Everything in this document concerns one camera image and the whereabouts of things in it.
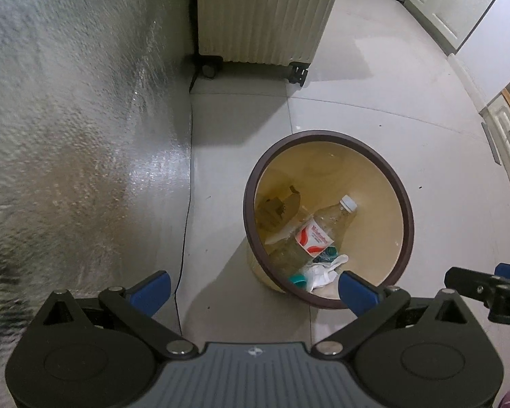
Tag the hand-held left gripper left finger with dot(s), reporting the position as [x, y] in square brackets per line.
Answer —
[153, 290]

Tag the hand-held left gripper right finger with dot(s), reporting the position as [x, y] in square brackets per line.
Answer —
[357, 294]

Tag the clear plastic bottle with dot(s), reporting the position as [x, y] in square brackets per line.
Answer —
[318, 221]

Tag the beige trash bin brown rim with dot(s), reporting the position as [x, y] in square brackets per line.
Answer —
[365, 170]

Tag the brown cardboard piece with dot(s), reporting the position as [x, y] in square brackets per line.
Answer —
[276, 210]

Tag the foil-covered white table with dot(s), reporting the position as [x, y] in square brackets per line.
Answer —
[68, 114]

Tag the white kitchen cabinets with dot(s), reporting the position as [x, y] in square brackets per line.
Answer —
[463, 12]

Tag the beige ribbed suitcase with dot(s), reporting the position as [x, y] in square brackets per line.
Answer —
[259, 17]

